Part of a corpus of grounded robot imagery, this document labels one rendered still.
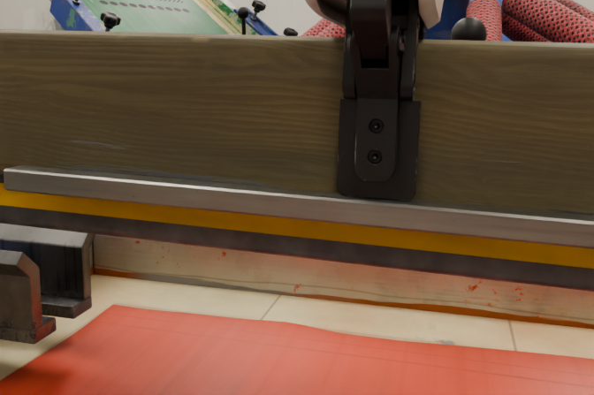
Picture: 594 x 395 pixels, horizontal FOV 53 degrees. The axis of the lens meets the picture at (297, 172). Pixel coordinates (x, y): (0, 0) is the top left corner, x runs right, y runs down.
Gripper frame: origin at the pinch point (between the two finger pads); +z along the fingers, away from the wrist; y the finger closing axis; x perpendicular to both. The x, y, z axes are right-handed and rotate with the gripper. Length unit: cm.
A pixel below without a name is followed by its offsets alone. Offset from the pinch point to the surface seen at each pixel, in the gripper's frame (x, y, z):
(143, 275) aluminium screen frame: -20.5, -16.0, 13.3
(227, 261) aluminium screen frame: -13.3, -15.9, 11.4
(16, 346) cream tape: -22.0, -3.0, 13.9
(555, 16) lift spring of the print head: 16, -67, -12
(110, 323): -18.4, -7.6, 13.8
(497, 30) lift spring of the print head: 8, -62, -10
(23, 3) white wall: -346, -413, -57
